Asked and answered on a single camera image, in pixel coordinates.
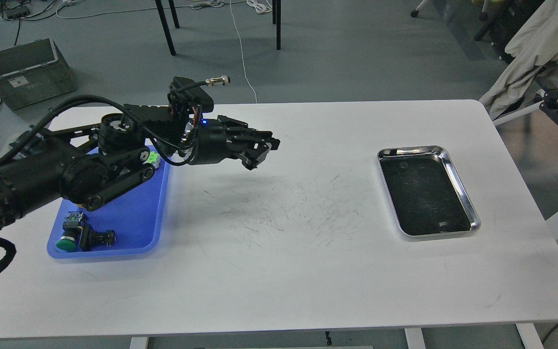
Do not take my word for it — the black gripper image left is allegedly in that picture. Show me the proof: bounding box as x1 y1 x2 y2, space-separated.
168 77 280 170

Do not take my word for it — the small black gear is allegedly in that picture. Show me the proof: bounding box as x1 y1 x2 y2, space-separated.
399 162 409 173

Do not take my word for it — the blue plastic tray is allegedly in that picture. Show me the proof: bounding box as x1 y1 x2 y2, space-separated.
46 160 171 260

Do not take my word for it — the silver metal tray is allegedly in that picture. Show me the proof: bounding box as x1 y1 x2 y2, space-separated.
377 145 482 240

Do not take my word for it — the beige cloth on chair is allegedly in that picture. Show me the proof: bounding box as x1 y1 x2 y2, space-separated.
479 0 558 121

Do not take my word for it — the grey green connector block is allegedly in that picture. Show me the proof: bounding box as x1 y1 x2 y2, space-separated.
145 152 162 170

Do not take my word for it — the black table leg right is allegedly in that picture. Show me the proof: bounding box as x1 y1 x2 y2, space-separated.
271 0 282 50

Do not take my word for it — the black table leg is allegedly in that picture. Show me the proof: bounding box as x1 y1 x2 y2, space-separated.
155 0 176 57
168 0 180 29
271 0 282 50

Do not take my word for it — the black table leg rear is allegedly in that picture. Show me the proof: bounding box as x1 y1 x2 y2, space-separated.
168 0 180 29

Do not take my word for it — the black table leg front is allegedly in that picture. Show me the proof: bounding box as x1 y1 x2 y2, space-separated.
155 0 176 57

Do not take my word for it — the grey plastic crate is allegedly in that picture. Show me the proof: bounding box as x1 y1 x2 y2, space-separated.
0 38 77 110

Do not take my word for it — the white cable on floor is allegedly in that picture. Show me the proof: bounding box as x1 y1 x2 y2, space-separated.
230 0 259 104

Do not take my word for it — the black switch module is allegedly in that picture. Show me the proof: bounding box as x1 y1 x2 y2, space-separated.
79 225 116 252

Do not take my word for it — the green push button switch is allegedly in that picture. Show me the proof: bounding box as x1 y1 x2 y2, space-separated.
55 211 87 253

